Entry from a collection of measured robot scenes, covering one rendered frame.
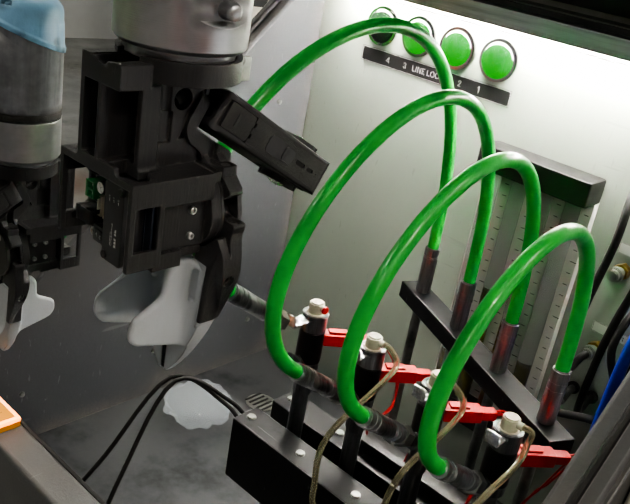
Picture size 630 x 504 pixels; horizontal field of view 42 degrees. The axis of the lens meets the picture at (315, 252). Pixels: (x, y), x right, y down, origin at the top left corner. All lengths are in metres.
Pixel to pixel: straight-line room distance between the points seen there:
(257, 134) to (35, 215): 0.41
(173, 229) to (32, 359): 0.63
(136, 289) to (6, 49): 0.31
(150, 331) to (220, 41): 0.18
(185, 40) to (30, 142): 0.39
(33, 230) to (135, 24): 0.43
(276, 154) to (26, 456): 0.52
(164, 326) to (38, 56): 0.35
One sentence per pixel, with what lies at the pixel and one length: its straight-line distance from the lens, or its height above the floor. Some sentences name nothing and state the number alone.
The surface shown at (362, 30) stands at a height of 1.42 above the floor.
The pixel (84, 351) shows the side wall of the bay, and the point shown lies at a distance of 1.13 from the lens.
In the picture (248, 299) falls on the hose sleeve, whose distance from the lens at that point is 0.78.
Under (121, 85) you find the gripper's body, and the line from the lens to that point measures 0.44.
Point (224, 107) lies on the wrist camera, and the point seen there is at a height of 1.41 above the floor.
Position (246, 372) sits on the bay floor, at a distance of 1.31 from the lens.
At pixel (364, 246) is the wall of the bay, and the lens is 1.19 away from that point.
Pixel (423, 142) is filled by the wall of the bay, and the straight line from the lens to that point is 1.10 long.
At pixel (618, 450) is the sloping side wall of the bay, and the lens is 0.71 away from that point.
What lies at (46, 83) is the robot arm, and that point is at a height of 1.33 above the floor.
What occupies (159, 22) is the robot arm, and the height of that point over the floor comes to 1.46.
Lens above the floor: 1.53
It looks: 23 degrees down
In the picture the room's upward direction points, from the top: 10 degrees clockwise
